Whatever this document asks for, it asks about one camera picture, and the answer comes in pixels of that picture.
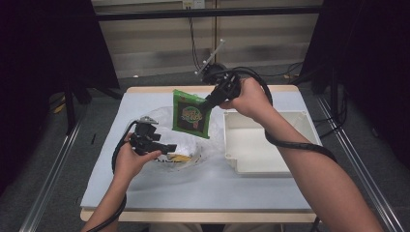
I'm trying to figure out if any black metal stand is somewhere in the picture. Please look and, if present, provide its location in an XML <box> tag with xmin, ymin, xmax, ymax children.
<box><xmin>62</xmin><ymin>78</ymin><xmax>125</xmax><ymax>134</ymax></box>

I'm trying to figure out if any wooden table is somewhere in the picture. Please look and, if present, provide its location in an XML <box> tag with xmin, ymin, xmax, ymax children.
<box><xmin>80</xmin><ymin>84</ymin><xmax>320</xmax><ymax>224</ymax></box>

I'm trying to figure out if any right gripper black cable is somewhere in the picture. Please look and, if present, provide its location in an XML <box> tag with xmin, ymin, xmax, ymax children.
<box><xmin>219</xmin><ymin>66</ymin><xmax>338</xmax><ymax>232</ymax></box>

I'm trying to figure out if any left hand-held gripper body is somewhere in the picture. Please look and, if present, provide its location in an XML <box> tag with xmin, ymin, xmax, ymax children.
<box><xmin>129</xmin><ymin>115</ymin><xmax>163</xmax><ymax>157</ymax></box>

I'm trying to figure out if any white plastic tray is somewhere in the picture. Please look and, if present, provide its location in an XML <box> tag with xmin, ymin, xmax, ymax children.
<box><xmin>222</xmin><ymin>109</ymin><xmax>323</xmax><ymax>178</ymax></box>

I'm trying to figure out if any green snack packet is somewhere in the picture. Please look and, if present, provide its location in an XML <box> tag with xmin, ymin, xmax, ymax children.
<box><xmin>171</xmin><ymin>89</ymin><xmax>213</xmax><ymax>140</ymax></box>

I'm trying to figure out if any black curtain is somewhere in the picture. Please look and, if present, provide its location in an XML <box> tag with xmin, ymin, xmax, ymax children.
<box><xmin>0</xmin><ymin>0</ymin><xmax>120</xmax><ymax>194</ymax></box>
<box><xmin>299</xmin><ymin>0</ymin><xmax>410</xmax><ymax>168</ymax></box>

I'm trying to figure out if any black horizontal bar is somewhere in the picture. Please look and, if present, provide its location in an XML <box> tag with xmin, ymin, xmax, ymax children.
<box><xmin>95</xmin><ymin>5</ymin><xmax>323</xmax><ymax>22</ymax></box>

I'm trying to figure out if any clear printed plastic bag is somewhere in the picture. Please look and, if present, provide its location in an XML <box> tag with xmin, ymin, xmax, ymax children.
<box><xmin>127</xmin><ymin>105</ymin><xmax>226</xmax><ymax>173</ymax></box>

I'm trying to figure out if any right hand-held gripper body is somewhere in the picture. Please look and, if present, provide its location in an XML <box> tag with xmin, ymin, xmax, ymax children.
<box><xmin>194</xmin><ymin>39</ymin><xmax>243</xmax><ymax>104</ymax></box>

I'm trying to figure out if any person's left hand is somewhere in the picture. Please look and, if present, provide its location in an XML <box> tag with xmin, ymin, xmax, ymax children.
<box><xmin>113</xmin><ymin>132</ymin><xmax>162</xmax><ymax>183</ymax></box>

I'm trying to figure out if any person's right hand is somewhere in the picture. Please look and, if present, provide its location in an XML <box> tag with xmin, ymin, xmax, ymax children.
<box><xmin>219</xmin><ymin>76</ymin><xmax>275</xmax><ymax>125</ymax></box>

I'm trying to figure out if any pale blue table mat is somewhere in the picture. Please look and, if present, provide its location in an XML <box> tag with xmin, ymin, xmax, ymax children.
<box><xmin>80</xmin><ymin>91</ymin><xmax>323</xmax><ymax>212</ymax></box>

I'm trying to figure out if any aluminium floor rail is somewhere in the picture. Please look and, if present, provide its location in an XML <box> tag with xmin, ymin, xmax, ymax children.
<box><xmin>315</xmin><ymin>95</ymin><xmax>405</xmax><ymax>232</ymax></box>
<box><xmin>18</xmin><ymin>122</ymin><xmax>83</xmax><ymax>232</ymax></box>

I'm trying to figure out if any black wall cable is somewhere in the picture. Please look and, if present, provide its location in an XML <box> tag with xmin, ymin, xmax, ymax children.
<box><xmin>188</xmin><ymin>15</ymin><xmax>306</xmax><ymax>85</ymax></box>

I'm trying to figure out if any white wall outlet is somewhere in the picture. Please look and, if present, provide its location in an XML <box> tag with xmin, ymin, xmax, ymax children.
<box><xmin>182</xmin><ymin>0</ymin><xmax>206</xmax><ymax>10</ymax></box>

